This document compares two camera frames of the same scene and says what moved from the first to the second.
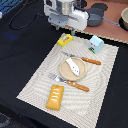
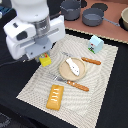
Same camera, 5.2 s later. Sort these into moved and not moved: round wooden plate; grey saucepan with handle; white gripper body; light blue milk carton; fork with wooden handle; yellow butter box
Moved: yellow butter box; white gripper body
Not moved: grey saucepan with handle; round wooden plate; light blue milk carton; fork with wooden handle
